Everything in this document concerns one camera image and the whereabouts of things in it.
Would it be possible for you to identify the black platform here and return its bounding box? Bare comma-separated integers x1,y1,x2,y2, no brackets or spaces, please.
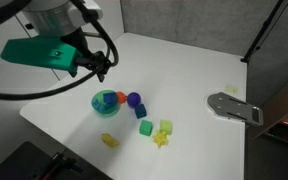
0,140,113,180

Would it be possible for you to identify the orange ball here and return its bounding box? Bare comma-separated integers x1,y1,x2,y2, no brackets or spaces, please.
116,91,128,105

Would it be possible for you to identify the yellow rounded toy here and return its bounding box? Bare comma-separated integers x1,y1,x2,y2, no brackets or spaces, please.
100,132,121,149

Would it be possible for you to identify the purple spiky ball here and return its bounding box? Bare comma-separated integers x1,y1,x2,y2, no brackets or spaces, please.
126,91,142,109

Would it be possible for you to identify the navy blue cube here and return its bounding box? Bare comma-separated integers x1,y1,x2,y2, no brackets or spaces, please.
134,103,148,120

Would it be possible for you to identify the yellow microbe toy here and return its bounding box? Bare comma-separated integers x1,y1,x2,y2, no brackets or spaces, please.
152,130,170,149

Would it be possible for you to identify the wooden toy shelf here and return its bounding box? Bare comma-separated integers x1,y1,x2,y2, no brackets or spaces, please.
253,71,288,149

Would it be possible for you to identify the grey metal mounting plate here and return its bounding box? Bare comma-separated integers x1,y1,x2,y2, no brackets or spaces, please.
206,92,264,127

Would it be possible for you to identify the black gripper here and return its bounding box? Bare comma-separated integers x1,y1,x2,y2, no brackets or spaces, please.
61,27,114,83

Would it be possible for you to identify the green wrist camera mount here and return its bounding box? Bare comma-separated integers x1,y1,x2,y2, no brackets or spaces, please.
0,36,84,78

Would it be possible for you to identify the green translucent bowl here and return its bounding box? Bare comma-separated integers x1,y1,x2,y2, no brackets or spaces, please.
90,89,121,118

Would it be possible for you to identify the lime green cube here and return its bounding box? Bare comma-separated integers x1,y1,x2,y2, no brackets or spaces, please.
159,119,174,136

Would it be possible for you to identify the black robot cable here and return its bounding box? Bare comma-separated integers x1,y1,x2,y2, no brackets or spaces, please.
0,0,120,101

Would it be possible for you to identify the dark blue block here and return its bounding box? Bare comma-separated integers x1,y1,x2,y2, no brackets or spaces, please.
103,91,117,105

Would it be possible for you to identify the black stand pole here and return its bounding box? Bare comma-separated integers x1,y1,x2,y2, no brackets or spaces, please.
240,0,288,64

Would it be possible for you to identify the pale yellow sticky note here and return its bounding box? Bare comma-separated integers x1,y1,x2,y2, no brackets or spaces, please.
224,84,240,95

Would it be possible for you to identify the black red clamp tool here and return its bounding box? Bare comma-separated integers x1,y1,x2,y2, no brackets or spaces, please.
33,151,85,180

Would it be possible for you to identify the light blue toy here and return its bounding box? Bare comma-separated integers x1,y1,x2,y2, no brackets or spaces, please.
92,99,107,112

